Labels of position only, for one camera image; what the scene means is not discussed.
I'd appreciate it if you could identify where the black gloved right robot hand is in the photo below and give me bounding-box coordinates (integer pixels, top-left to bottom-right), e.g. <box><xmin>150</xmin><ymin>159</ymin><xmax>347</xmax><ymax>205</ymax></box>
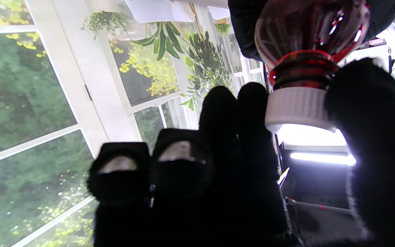
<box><xmin>87</xmin><ymin>58</ymin><xmax>395</xmax><ymax>247</ymax></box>

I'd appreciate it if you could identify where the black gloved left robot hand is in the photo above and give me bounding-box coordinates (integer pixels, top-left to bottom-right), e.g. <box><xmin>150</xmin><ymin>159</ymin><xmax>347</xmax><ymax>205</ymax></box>
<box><xmin>228</xmin><ymin>0</ymin><xmax>395</xmax><ymax>62</ymax></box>

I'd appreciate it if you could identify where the red transparent sample bottle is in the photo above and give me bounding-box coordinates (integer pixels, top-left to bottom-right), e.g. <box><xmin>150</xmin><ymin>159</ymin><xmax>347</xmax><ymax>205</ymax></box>
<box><xmin>254</xmin><ymin>0</ymin><xmax>371</xmax><ymax>90</ymax></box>

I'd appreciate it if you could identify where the white ribbed bottle cap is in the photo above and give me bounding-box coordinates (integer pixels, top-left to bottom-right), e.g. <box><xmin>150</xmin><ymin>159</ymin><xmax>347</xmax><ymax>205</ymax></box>
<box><xmin>265</xmin><ymin>86</ymin><xmax>337</xmax><ymax>134</ymax></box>

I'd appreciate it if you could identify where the bright strip light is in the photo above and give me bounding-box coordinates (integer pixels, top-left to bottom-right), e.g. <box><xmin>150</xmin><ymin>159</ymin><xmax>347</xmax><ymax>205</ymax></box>
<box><xmin>289</xmin><ymin>152</ymin><xmax>357</xmax><ymax>166</ymax></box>

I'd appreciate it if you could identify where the printed garden window backdrop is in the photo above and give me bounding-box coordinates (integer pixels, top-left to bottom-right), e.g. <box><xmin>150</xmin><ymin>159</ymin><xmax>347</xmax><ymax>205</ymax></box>
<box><xmin>0</xmin><ymin>0</ymin><xmax>270</xmax><ymax>247</ymax></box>

